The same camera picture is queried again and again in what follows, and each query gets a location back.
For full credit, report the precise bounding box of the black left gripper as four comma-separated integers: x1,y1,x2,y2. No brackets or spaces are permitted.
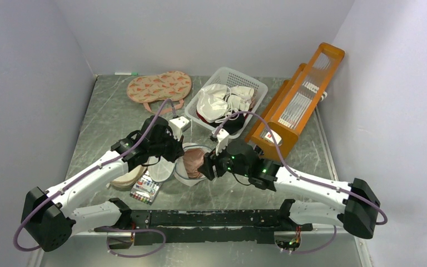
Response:
149,128,185,162

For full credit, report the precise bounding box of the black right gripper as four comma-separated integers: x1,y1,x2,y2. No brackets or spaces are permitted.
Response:
198,140,250,180

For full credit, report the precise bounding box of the white mesh laundry bag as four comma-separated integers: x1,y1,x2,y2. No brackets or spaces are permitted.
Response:
147,143,212,186

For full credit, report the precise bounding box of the white bra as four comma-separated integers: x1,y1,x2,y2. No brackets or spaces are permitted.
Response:
196,83,233,123

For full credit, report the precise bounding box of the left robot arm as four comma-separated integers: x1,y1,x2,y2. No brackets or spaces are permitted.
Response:
18,116,189,252

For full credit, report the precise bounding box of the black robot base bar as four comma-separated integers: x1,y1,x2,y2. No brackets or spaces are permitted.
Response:
113,209,312,244

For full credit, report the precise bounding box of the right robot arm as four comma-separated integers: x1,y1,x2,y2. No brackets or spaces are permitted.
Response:
198,140,380,239

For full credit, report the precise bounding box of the pink bra in bag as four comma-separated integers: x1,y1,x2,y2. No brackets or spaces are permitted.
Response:
183,148,205,179

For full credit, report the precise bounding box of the white plastic laundry basket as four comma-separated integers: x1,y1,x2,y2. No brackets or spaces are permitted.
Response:
185,67,268,132

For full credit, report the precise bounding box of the beige round pad stack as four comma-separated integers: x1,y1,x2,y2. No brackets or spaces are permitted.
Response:
110,166,147,189

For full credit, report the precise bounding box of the red garment in basket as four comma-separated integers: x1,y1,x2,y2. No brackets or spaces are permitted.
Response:
196,112,217,126

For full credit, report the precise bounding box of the colour marker pen pack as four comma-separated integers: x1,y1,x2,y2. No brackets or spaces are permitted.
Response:
130,171,162,205

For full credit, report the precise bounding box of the tulip patterned pink pad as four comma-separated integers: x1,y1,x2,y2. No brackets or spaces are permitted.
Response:
126,71,192,115

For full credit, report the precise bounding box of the white box with red logo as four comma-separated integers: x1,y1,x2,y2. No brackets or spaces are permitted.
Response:
264,131,282,145

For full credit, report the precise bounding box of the white green marker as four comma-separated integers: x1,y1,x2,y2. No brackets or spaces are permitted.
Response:
114,72,138,76

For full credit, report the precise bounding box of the white garment in basket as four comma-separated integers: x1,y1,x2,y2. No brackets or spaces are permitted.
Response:
226,86,255,111

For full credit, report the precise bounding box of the orange wooden rack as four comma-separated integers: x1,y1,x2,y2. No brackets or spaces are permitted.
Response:
245,42,345,161

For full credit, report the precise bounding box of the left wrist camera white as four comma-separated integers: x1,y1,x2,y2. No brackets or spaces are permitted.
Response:
168,116,190,141

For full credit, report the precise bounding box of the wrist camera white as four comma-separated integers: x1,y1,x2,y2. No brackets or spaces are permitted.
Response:
168,116,190,141
215,130,230,156

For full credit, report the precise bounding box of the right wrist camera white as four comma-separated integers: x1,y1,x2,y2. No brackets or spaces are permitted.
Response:
215,130,230,156

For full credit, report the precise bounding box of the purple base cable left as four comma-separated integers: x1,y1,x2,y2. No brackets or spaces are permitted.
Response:
105,230,167,259

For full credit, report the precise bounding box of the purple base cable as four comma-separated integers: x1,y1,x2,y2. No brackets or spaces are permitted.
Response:
280,225,339,256
105,230,167,259

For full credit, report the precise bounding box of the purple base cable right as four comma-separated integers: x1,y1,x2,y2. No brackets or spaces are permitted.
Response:
280,225,339,256

